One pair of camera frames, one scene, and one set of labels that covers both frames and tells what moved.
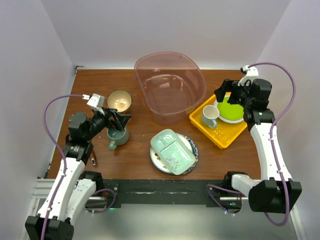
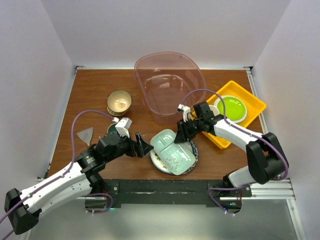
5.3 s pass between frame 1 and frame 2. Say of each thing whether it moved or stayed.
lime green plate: stayed
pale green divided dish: stayed
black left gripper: moved
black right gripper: moved
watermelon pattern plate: stayed
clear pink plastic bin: stayed
